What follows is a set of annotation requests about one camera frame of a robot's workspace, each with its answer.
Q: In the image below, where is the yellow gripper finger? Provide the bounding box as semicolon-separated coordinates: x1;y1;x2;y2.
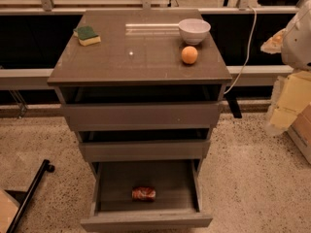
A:
260;29;285;54
265;71;311;136

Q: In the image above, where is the red coke can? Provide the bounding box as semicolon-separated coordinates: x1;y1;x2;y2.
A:
132;186;156;201

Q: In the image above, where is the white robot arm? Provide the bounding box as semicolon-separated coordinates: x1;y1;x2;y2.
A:
260;1;311;136

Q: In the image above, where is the grey bottom drawer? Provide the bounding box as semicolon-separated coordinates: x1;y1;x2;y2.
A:
81;160;212;233

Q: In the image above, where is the grey drawer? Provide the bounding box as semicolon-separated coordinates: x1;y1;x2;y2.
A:
81;160;212;233
61;103;220;131
79;140;210;162

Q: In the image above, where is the grey top drawer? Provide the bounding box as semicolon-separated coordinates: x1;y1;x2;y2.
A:
61;103;220;131

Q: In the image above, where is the grey middle drawer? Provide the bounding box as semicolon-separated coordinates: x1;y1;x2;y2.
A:
79;140;210;162

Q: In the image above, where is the cardboard box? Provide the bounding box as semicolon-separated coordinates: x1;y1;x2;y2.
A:
288;103;311;164

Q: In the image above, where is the white bowl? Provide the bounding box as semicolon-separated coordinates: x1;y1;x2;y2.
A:
178;18;211;46

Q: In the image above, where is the orange fruit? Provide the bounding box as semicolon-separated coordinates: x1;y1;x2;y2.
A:
182;46;198;65

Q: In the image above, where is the green yellow sponge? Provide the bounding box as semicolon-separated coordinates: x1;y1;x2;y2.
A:
73;26;101;47

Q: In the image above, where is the black metal leg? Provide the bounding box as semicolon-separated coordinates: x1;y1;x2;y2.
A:
6;159;54;233

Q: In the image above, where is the white cable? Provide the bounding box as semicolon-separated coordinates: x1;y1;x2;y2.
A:
223;6;258;95

